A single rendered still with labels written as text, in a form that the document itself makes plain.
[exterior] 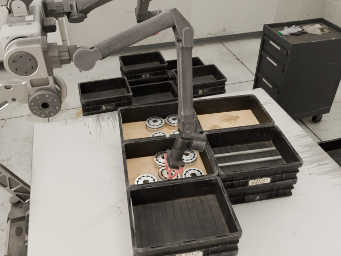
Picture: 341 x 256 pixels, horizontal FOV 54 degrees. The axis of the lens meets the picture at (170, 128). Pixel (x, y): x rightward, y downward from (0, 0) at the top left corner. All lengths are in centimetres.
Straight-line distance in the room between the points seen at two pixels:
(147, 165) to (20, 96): 68
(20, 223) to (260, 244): 146
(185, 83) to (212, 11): 355
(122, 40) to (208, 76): 191
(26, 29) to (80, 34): 322
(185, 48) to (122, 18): 324
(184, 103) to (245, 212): 61
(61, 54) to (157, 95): 184
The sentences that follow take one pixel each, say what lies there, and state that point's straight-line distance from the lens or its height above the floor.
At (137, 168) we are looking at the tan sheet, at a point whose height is 83.
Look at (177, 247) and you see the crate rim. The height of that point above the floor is 92.
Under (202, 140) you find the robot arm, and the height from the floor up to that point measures 105.
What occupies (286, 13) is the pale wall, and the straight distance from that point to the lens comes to 543.
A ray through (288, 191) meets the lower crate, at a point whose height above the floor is 73.
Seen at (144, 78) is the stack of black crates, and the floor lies 48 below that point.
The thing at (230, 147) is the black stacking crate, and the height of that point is 83.
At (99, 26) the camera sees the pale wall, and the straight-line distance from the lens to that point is 450.
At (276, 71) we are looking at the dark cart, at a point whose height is 58.
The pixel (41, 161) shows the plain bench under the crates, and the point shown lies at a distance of 197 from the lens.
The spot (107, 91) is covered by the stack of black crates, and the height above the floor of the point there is 49.
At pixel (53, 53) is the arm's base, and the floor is 147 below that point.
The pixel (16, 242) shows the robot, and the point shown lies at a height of 24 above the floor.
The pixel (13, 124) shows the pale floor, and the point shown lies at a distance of 361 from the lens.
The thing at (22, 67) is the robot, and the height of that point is 144.
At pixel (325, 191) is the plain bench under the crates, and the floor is 70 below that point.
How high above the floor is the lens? 196
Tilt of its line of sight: 38 degrees down
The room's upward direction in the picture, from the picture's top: straight up
